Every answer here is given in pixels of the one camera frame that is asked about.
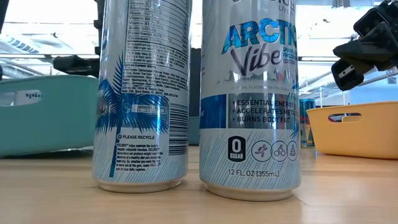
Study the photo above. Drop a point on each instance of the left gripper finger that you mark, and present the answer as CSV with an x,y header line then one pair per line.
x,y
77,67

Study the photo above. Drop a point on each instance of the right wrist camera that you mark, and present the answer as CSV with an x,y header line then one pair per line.
x,y
370,23

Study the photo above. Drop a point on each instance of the yellow plastic bin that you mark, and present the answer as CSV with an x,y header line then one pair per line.
x,y
357,140

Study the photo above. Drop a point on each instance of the Celsius Arctic Vibe can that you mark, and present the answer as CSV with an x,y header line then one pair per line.
x,y
140,124
248,140

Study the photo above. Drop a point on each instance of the teal green plastic bin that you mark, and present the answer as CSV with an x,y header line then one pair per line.
x,y
56,124

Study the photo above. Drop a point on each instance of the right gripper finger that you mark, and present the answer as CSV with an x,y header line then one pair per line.
x,y
351,79
373,49

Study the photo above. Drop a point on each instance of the black folding room divider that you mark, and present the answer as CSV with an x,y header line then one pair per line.
x,y
195,81

